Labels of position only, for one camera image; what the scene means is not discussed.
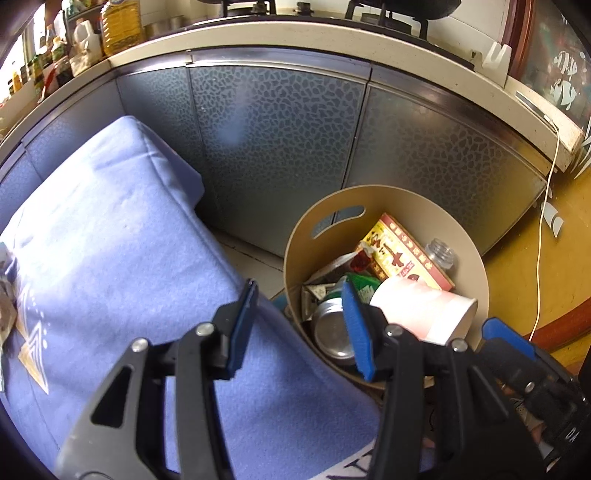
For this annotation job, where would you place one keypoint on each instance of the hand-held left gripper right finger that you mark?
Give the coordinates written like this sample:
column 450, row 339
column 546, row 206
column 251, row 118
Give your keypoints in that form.
column 358, row 337

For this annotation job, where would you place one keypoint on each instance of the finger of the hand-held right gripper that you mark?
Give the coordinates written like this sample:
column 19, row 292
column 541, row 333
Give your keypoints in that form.
column 505, row 334
column 512, row 364

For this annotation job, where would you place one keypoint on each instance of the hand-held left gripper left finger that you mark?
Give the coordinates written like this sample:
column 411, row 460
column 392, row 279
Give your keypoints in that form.
column 241, row 332

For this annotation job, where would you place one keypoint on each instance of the green wrapper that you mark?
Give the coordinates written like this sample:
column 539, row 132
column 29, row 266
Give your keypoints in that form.
column 364, row 284

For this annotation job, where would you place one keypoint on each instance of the pink paper cup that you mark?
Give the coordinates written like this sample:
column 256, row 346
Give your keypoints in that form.
column 420, row 307

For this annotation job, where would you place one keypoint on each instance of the yellow and red cardboard box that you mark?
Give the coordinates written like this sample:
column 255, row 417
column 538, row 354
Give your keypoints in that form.
column 406, row 251

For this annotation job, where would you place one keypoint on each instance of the clear plastic bottle green label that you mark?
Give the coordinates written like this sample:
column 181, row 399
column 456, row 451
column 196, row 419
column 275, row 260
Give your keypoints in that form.
column 438, row 253

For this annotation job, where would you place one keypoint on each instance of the beige round trash bin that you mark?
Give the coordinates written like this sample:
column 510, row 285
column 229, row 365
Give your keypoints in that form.
column 415, row 198

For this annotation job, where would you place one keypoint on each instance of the silver metal can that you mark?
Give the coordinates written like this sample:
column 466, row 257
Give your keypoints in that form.
column 332, row 332

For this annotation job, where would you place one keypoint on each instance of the silver foil wrapper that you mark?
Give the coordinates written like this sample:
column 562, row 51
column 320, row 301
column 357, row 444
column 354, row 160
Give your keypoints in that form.
column 316, row 297

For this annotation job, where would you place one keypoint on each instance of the blue printed tablecloth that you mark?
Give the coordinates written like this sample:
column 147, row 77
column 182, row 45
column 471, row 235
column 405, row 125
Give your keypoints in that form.
column 115, row 240

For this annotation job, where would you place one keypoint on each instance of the white plastic holder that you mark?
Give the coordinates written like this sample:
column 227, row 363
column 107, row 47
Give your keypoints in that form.
column 494, row 62

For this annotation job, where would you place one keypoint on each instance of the black gas stove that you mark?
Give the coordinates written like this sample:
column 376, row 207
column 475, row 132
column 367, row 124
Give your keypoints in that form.
column 392, row 18

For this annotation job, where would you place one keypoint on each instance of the white plastic jug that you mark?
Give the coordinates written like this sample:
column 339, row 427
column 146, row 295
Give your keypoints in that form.
column 85, row 50

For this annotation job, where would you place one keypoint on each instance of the yellow cooking oil bottle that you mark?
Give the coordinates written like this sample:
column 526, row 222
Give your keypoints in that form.
column 120, row 27

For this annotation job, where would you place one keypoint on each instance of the row of condiment bottles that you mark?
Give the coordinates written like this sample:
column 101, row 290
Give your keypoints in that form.
column 51, row 60

